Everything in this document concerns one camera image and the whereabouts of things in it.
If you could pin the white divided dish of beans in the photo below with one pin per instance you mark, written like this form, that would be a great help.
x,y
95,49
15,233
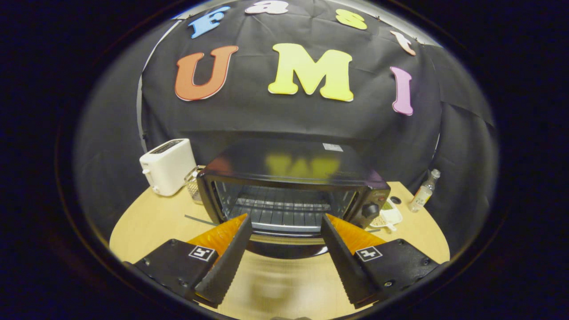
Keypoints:
x,y
392,215

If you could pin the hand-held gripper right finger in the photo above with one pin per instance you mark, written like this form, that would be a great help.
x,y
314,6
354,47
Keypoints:
x,y
344,262

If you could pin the clear glass bottle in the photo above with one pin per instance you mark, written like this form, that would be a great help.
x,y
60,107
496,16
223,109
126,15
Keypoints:
x,y
422,195

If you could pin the black toaster oven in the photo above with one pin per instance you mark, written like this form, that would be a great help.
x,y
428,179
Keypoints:
x,y
249,162

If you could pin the black round table grommet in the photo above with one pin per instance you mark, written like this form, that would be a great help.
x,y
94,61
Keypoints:
x,y
395,200

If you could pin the white pop-up toaster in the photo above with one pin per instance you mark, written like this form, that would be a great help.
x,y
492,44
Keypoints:
x,y
169,171

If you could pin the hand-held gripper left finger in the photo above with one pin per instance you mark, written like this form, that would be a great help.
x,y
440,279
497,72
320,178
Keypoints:
x,y
231,262

